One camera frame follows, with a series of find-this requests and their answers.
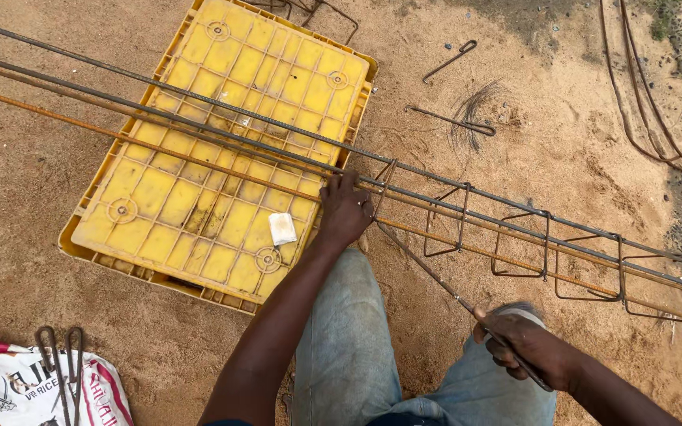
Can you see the person's right hand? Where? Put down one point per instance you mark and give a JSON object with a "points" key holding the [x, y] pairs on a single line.
{"points": [[530, 349]]}

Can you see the long grey ribbed rebar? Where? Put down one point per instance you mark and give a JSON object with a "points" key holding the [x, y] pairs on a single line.
{"points": [[199, 96]]}

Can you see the long orange rusty rebar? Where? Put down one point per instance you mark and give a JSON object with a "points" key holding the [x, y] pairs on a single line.
{"points": [[122, 136]]}

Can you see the long steel tying hook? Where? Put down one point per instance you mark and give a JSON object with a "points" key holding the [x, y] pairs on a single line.
{"points": [[430, 273]]}

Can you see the rusty bent rebar hook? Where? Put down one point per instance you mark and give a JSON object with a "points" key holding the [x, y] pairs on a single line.
{"points": [[78, 367], [57, 378]]}

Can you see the person's left hand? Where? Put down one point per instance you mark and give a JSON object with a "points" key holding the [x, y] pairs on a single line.
{"points": [[346, 213]]}

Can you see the white printed rice sack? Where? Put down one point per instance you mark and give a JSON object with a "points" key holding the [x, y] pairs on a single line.
{"points": [[15, 387]]}

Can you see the small white chalk block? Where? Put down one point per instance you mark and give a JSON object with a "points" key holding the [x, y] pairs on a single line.
{"points": [[282, 228]]}

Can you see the yellow plastic crate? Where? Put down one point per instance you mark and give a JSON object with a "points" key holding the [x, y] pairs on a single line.
{"points": [[199, 177]]}

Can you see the short steel hook rod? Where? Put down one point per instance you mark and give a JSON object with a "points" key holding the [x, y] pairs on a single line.
{"points": [[449, 60]]}

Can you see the bent rusty rebar pieces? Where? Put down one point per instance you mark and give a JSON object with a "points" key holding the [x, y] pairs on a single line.
{"points": [[341, 15]]}

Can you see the row of steel stirrups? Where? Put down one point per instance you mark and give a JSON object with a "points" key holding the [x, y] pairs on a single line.
{"points": [[620, 269]]}

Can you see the long brown rusty rebar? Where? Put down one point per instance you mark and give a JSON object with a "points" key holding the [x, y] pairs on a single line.
{"points": [[80, 98]]}

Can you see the long dark grey rebar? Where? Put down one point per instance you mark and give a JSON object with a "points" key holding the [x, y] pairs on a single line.
{"points": [[139, 109]]}

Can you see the steel hook rod with loop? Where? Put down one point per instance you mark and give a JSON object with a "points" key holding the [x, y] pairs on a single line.
{"points": [[453, 120]]}

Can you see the person's blue denim jeans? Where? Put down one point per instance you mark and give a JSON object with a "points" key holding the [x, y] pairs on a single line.
{"points": [[347, 349]]}

